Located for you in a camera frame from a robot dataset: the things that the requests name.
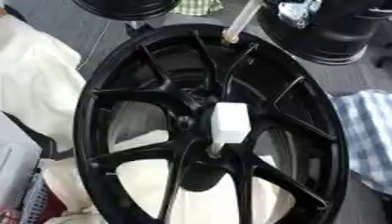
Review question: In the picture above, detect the black spoked wheel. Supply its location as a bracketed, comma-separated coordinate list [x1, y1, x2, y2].
[72, 23, 353, 224]

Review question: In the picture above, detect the white pin with brass base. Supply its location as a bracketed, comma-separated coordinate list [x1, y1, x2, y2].
[220, 0, 267, 46]

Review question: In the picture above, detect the black round wheel rim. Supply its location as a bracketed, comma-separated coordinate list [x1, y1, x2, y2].
[70, 0, 183, 21]

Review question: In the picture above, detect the large black wheel rim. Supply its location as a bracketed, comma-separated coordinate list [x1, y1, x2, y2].
[255, 0, 392, 66]

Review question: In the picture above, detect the green white checked cloth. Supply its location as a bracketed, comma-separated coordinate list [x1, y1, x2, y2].
[168, 0, 226, 17]

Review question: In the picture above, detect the crumpled silver foil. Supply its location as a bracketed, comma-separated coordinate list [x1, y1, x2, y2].
[276, 0, 325, 30]

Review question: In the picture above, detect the white cloth sheet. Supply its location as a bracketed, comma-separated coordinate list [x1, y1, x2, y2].
[0, 12, 298, 224]

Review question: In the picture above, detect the blue white striped cloth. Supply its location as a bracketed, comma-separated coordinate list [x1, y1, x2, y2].
[329, 89, 392, 196]

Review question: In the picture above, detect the grey mesh basket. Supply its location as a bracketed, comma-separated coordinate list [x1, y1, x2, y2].
[17, 171, 53, 224]

